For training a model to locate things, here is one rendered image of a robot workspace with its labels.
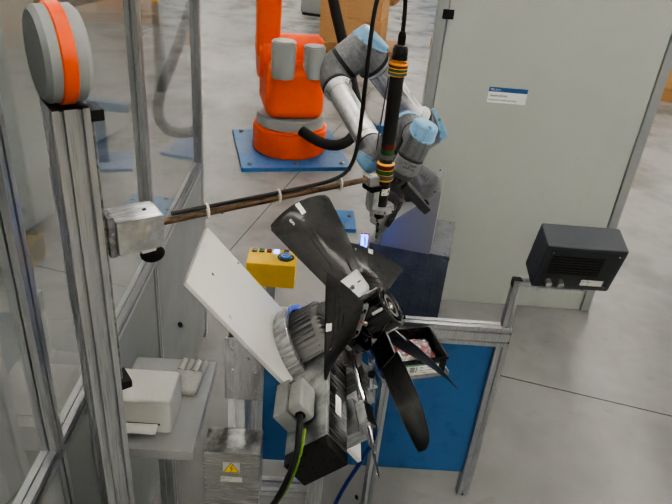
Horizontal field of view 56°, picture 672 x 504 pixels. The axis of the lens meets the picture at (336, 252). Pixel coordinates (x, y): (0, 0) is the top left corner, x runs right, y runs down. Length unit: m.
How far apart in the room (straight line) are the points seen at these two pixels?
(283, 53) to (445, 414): 3.53
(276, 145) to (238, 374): 4.04
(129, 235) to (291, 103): 4.32
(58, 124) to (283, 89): 4.39
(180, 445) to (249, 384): 0.24
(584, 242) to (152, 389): 1.37
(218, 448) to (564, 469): 1.79
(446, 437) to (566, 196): 1.70
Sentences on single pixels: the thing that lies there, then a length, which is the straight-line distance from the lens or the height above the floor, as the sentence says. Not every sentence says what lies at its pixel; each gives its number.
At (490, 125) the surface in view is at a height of 1.12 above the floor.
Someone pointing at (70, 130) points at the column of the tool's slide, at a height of 1.77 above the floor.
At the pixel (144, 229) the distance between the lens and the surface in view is 1.27.
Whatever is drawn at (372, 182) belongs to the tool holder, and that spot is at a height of 1.54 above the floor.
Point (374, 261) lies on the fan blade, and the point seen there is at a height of 1.19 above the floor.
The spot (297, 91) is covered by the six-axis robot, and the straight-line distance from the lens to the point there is 5.48.
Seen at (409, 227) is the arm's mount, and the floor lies 1.09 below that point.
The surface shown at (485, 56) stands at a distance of 3.40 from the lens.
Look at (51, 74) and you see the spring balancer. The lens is 1.08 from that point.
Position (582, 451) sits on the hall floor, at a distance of 3.26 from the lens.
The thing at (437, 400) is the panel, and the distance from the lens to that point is 2.50.
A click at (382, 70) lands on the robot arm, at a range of 2.15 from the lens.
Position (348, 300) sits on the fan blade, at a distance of 1.45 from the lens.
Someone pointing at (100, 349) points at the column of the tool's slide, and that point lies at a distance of 1.37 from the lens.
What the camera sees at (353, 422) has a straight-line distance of 1.53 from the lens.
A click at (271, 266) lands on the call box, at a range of 2.07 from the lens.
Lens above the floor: 2.15
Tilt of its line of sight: 30 degrees down
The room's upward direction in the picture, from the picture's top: 5 degrees clockwise
